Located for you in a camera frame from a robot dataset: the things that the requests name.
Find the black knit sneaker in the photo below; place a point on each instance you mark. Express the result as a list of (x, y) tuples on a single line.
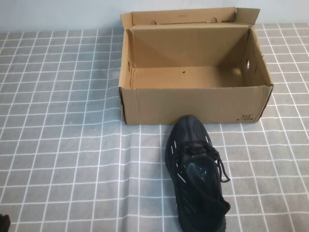
[(193, 193)]

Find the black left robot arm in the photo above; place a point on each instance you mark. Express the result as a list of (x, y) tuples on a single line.
[(4, 223)]

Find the brown cardboard shoe box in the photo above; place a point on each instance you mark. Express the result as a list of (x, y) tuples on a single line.
[(193, 101)]

